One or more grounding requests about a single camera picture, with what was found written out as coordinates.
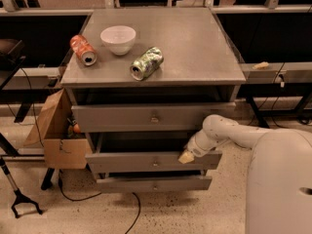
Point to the brown cardboard box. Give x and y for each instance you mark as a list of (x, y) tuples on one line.
[(51, 132)]

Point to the orange soda can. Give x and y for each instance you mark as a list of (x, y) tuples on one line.
[(83, 50)]

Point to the grey bottom drawer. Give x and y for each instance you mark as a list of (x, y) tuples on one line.
[(153, 181)]

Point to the grey top drawer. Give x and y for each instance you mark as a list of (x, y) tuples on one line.
[(147, 117)]

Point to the white ceramic bowl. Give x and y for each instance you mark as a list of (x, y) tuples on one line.
[(118, 39)]

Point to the black grabber tool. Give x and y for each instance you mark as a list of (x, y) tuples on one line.
[(20, 198)]

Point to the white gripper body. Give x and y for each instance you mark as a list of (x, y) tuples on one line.
[(196, 147)]

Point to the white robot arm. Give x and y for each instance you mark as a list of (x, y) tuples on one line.
[(279, 182)]

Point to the small cream foam piece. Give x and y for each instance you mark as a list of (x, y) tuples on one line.
[(262, 65)]

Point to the grey drawer cabinet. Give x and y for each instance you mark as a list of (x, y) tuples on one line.
[(198, 66)]

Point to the grey drawer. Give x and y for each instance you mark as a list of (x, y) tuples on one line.
[(146, 152), (147, 117), (153, 181)]

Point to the green soda can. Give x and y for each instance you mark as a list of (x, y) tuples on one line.
[(143, 66)]

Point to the orange fruit in box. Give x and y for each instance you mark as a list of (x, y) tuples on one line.
[(76, 129)]

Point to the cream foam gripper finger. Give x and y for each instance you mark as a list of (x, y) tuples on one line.
[(186, 157)]

